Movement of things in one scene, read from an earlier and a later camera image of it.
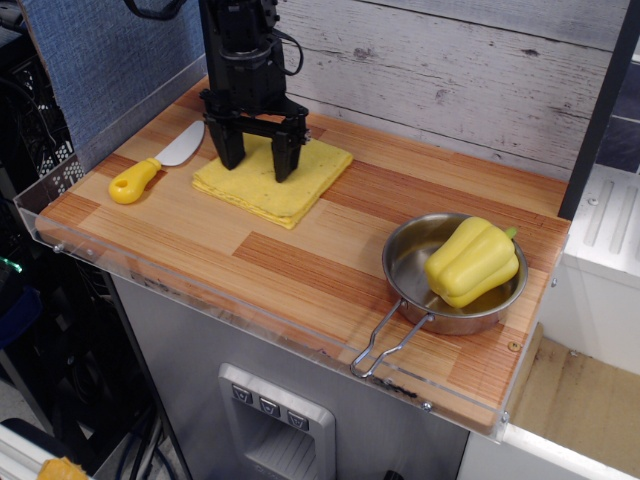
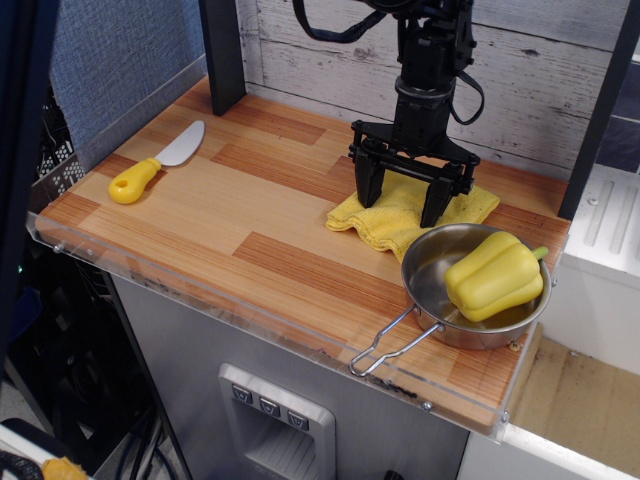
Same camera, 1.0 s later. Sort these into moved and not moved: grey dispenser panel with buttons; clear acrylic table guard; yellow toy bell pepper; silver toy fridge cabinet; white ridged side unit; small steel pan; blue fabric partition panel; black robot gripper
Moved: black robot gripper; yellow toy bell pepper; small steel pan
Not moved: clear acrylic table guard; blue fabric partition panel; white ridged side unit; silver toy fridge cabinet; grey dispenser panel with buttons
